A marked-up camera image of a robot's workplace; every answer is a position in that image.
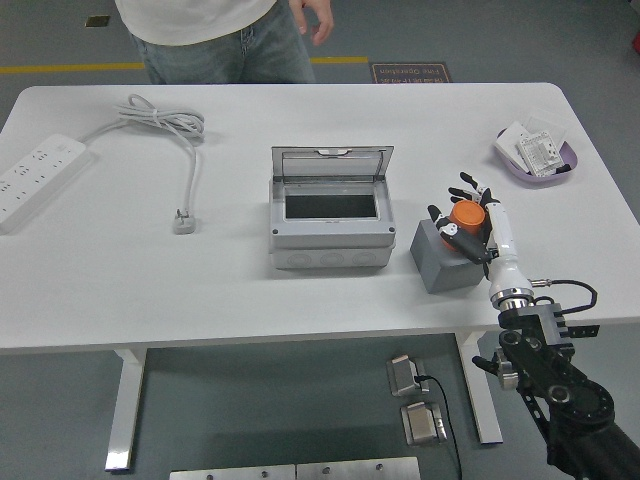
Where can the person's left hand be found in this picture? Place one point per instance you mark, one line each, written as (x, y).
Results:
(315, 17)

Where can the small brass floor plate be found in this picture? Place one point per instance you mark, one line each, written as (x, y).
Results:
(97, 21)

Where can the grey plastic junction box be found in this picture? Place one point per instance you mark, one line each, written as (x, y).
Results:
(330, 235)

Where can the white printed socket panel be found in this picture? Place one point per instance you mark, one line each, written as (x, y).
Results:
(540, 152)

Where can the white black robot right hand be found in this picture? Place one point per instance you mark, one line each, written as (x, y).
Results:
(505, 270)

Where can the person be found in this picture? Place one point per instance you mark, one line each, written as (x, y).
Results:
(210, 35)

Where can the plain white card box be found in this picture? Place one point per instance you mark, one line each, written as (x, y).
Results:
(510, 142)

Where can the orange cylindrical battery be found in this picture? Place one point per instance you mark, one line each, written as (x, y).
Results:
(467, 216)

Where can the white table leg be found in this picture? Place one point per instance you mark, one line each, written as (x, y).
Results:
(480, 420)
(125, 405)

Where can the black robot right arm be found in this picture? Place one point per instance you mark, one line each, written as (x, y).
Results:
(575, 400)

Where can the clear plastic packet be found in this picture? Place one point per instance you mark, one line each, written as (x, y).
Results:
(547, 120)

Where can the yellow floor tape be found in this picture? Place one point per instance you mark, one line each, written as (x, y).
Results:
(50, 68)

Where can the silver foot pedal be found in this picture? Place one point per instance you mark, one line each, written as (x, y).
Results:
(422, 425)
(402, 377)

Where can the red object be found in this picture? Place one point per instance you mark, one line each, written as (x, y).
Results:
(636, 45)

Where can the brown floor sign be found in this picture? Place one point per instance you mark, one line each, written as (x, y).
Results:
(410, 72)

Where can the small black part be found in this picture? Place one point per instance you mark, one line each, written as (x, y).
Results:
(564, 168)

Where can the grey cube holder block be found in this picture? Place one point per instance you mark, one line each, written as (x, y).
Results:
(440, 265)

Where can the purple plastic tray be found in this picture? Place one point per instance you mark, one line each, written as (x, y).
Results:
(570, 152)

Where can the grey metal plate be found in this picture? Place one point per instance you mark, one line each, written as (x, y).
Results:
(357, 470)
(230, 473)

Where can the white power strip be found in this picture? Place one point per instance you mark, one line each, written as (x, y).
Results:
(35, 180)

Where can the transparent hinged box lid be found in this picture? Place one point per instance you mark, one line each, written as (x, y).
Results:
(330, 162)

